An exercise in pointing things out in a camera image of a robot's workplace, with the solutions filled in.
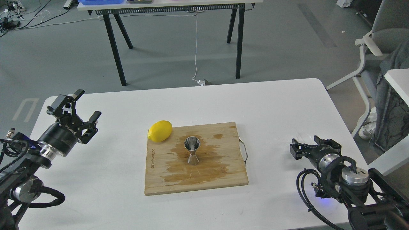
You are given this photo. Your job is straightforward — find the white hanging cable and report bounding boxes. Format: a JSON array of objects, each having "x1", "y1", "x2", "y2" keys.
[{"x1": 191, "y1": 11, "x2": 208, "y2": 86}]

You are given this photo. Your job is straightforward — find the floor cables and adapters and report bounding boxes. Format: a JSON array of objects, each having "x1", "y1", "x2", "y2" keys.
[{"x1": 0, "y1": 0, "x2": 77, "y2": 34}]

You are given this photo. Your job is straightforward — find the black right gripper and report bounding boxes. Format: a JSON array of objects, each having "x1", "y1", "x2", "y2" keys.
[{"x1": 290, "y1": 135, "x2": 342, "y2": 171}]

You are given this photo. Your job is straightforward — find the black legged background table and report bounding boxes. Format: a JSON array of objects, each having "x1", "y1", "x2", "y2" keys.
[{"x1": 78, "y1": 0, "x2": 264, "y2": 87}]

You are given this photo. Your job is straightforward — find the steel jigger measuring cup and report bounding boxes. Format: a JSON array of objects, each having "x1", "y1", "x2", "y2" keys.
[{"x1": 184, "y1": 136, "x2": 200, "y2": 165}]

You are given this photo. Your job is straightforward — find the blue tray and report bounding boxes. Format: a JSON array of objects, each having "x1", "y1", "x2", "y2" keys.
[{"x1": 78, "y1": 0, "x2": 123, "y2": 5}]

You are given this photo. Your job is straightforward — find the grey office chair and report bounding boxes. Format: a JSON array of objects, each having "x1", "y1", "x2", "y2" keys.
[{"x1": 327, "y1": 0, "x2": 408, "y2": 151}]

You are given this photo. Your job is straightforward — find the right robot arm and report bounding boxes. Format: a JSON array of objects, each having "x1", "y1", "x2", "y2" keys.
[{"x1": 290, "y1": 136, "x2": 409, "y2": 230}]

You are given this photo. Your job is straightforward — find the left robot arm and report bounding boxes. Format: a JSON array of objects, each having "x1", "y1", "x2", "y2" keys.
[{"x1": 0, "y1": 89, "x2": 101, "y2": 230}]

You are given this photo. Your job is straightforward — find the yellow lemon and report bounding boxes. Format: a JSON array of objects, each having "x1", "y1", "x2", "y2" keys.
[{"x1": 147, "y1": 120, "x2": 173, "y2": 142}]

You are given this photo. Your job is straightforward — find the small clear glass cup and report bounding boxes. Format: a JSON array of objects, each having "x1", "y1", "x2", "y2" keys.
[{"x1": 293, "y1": 132, "x2": 317, "y2": 145}]

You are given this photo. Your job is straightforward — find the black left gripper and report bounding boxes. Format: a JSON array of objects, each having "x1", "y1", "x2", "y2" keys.
[{"x1": 38, "y1": 90, "x2": 101, "y2": 157}]

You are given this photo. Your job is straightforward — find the bamboo cutting board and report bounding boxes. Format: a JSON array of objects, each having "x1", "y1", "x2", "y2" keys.
[{"x1": 144, "y1": 122, "x2": 249, "y2": 196}]

